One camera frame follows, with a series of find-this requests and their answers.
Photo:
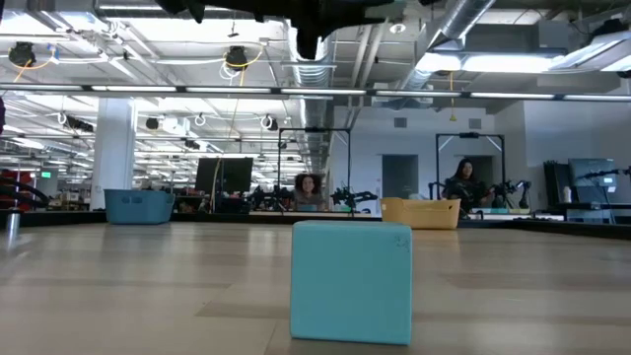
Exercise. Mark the black overhead rig frame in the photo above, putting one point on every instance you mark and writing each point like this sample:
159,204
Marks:
314,129
468,134

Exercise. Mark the long ceiling light strip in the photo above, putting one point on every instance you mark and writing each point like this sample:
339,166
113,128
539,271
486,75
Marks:
315,91

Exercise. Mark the blue plastic bin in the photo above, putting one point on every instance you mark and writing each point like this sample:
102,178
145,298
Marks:
138,207

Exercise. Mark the black background robot arm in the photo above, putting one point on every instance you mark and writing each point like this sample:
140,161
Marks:
512,190
268,197
352,197

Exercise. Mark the teal block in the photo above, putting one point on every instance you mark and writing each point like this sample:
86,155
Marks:
350,281

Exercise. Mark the grey door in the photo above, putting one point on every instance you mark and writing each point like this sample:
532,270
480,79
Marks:
400,177

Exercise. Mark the black aluminium table frame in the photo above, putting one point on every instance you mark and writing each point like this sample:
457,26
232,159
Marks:
542,228

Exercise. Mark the grey desktop monitor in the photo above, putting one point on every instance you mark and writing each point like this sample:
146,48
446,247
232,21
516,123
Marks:
591,172

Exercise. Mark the silver ventilation duct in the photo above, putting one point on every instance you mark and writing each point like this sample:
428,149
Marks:
458,20
313,113

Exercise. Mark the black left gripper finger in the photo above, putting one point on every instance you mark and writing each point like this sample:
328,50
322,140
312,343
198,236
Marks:
309,44

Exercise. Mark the red equipment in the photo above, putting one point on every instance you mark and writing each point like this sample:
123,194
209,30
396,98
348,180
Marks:
12,190

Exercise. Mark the silver metal post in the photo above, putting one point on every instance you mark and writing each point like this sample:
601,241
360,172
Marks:
13,224

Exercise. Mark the white bottle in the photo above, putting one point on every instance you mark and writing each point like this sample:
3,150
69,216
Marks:
567,195

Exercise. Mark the person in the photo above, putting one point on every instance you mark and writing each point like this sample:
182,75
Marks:
308,190
463,185

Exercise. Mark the black monitor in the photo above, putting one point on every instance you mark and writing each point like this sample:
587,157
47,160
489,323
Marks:
231,175

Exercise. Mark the yellow plastic bin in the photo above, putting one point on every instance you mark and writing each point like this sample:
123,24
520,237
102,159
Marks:
419,214

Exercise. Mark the white pillar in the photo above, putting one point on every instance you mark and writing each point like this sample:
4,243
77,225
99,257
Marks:
113,148

